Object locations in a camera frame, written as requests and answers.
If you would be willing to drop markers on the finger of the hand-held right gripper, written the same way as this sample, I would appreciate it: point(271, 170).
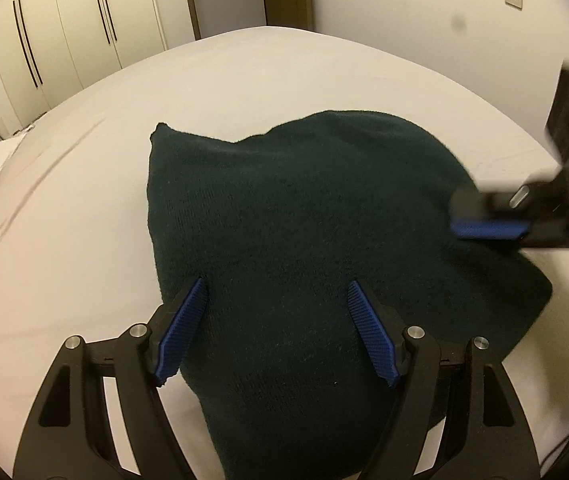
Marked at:
point(489, 230)

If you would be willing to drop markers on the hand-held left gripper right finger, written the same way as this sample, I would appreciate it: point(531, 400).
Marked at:
point(372, 332)

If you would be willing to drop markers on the white bed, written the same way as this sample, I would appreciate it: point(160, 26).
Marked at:
point(264, 75)

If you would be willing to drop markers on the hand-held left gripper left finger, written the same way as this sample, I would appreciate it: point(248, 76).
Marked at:
point(182, 332)

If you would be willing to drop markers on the dark green knit sweater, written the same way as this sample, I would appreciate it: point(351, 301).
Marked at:
point(289, 210)

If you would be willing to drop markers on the white wardrobe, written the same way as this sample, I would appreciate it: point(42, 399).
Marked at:
point(74, 35)

